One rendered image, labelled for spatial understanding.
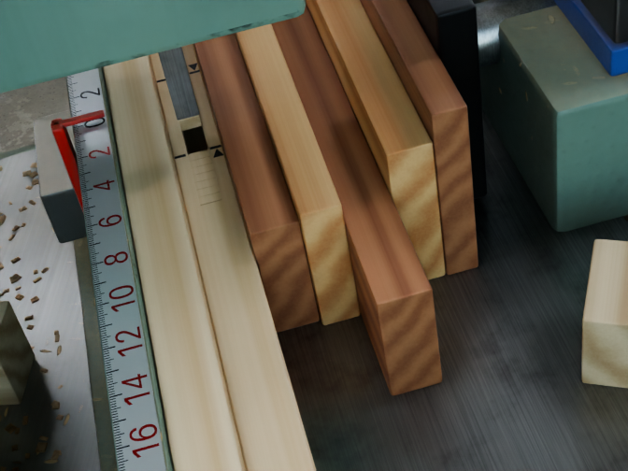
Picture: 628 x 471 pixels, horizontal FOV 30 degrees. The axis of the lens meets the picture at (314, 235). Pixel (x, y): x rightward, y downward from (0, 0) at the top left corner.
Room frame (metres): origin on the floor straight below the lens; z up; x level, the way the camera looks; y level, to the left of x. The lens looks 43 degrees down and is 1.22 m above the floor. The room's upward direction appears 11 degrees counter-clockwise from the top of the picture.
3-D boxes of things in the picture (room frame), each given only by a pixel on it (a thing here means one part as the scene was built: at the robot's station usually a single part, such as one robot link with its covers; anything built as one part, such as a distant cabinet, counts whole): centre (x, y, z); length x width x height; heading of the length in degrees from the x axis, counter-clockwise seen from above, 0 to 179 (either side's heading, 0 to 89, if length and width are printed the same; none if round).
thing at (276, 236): (0.40, 0.02, 0.93); 0.21 x 0.02 x 0.05; 5
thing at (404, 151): (0.38, -0.03, 0.93); 0.15 x 0.02 x 0.07; 5
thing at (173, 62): (0.38, 0.04, 0.97); 0.01 x 0.01 x 0.05; 5
